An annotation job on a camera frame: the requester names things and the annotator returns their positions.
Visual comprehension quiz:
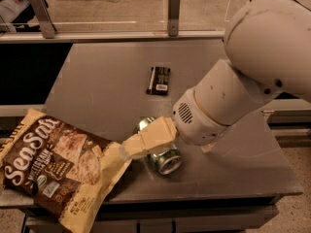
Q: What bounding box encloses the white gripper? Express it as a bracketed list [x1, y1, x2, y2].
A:
[120, 86, 232, 160]

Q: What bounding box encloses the green crushed soda can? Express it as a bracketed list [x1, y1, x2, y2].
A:
[133, 116, 184, 176]

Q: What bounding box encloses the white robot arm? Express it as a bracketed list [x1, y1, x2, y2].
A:
[120, 0, 311, 159]

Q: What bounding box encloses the brown sea salt chip bag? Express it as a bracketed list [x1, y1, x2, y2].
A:
[1, 109, 130, 233]

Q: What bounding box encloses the dark clutter top left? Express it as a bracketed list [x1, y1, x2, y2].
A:
[0, 0, 35, 32]

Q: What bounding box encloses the metal rail bar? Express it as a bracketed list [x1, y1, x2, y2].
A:
[0, 30, 225, 44]

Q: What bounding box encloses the middle metal bracket post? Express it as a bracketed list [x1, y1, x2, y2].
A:
[167, 0, 181, 37]

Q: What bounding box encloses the metal bracket post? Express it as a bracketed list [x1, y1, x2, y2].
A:
[167, 0, 181, 37]
[29, 0, 56, 39]

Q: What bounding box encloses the left metal bracket post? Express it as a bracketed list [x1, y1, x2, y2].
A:
[29, 0, 56, 39]

